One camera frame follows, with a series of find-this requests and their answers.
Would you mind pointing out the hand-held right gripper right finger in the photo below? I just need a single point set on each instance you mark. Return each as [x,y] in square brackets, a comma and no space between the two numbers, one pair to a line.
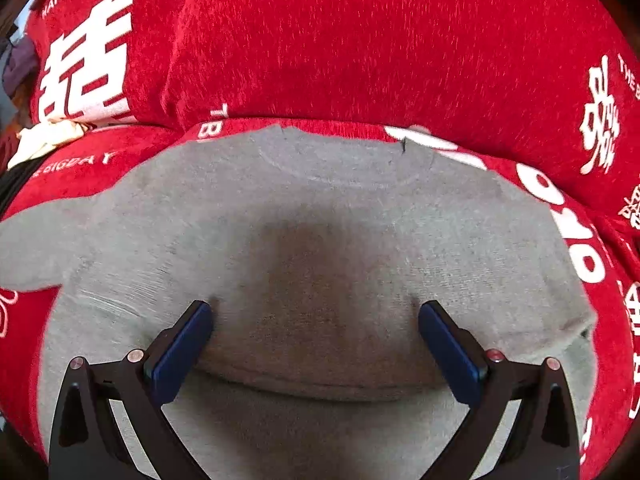
[450,350]

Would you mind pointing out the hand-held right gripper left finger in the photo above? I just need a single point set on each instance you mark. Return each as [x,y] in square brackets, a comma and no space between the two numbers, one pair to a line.
[182,350]

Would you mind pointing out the grey knit sweater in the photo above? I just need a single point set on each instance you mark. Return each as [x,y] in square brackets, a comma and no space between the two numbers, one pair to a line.
[320,210]

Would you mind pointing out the pile of dark clothes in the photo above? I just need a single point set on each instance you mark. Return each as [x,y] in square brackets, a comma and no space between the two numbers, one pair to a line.
[20,65]

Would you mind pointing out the red printed sofa seat cover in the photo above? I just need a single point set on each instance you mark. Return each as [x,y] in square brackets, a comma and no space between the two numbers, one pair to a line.
[615,340]

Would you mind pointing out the black cloth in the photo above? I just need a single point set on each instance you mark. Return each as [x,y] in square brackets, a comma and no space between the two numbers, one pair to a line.
[15,180]

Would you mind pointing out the cream cloth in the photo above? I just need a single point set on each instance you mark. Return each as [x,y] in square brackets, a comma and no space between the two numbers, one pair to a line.
[45,137]

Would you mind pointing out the red printed sofa back cushion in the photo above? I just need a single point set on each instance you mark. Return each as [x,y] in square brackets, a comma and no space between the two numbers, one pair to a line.
[150,35]

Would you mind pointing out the large red sofa back cushion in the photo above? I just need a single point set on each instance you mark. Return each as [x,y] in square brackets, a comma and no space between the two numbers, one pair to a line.
[375,35]

